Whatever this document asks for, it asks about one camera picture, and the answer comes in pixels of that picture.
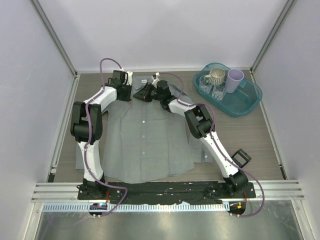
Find purple plastic cup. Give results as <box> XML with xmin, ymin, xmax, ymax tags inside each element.
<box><xmin>226</xmin><ymin>69</ymin><xmax>245</xmax><ymax>94</ymax></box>

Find white slotted cable duct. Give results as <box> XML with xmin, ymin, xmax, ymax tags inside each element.
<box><xmin>42</xmin><ymin>201</ymin><xmax>230</xmax><ymax>213</ymax></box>

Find grey button-up shirt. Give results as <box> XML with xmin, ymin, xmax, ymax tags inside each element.
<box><xmin>75</xmin><ymin>75</ymin><xmax>215</xmax><ymax>183</ymax></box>

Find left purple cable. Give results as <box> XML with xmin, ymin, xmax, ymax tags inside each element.
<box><xmin>84</xmin><ymin>58</ymin><xmax>128</xmax><ymax>218</ymax></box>

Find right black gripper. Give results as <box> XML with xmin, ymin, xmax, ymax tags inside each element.
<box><xmin>132</xmin><ymin>83</ymin><xmax>162</xmax><ymax>103</ymax></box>

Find clear glass mug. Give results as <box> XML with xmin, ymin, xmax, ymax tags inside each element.
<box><xmin>199</xmin><ymin>75</ymin><xmax>213</xmax><ymax>95</ymax></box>

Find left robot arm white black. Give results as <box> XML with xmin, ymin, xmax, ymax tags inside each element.
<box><xmin>70</xmin><ymin>69</ymin><xmax>133</xmax><ymax>200</ymax></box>

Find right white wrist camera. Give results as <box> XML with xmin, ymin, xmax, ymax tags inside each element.
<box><xmin>152</xmin><ymin>72</ymin><xmax>160</xmax><ymax>88</ymax></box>

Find clear drinking glass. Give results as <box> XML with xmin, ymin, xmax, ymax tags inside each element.
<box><xmin>212</xmin><ymin>81</ymin><xmax>229</xmax><ymax>101</ymax></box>

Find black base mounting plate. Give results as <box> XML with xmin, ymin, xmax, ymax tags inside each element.
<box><xmin>76</xmin><ymin>181</ymin><xmax>256</xmax><ymax>205</ymax></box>

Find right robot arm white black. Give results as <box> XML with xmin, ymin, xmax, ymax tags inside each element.
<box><xmin>133</xmin><ymin>80</ymin><xmax>249</xmax><ymax>198</ymax></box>

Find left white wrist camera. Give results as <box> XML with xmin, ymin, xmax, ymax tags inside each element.
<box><xmin>120</xmin><ymin>68</ymin><xmax>133</xmax><ymax>86</ymax></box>

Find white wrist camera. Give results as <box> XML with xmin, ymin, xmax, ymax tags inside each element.
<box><xmin>152</xmin><ymin>72</ymin><xmax>160</xmax><ymax>88</ymax></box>
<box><xmin>120</xmin><ymin>68</ymin><xmax>133</xmax><ymax>86</ymax></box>

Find teal plastic basin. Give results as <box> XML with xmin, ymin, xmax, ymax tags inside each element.
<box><xmin>192</xmin><ymin>62</ymin><xmax>263</xmax><ymax>118</ymax></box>

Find ribbed metallic mug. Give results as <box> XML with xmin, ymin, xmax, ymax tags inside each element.
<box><xmin>209</xmin><ymin>67</ymin><xmax>226</xmax><ymax>86</ymax></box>

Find small black square frame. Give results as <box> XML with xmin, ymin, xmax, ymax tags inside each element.
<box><xmin>231</xmin><ymin>148</ymin><xmax>252</xmax><ymax>168</ymax></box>

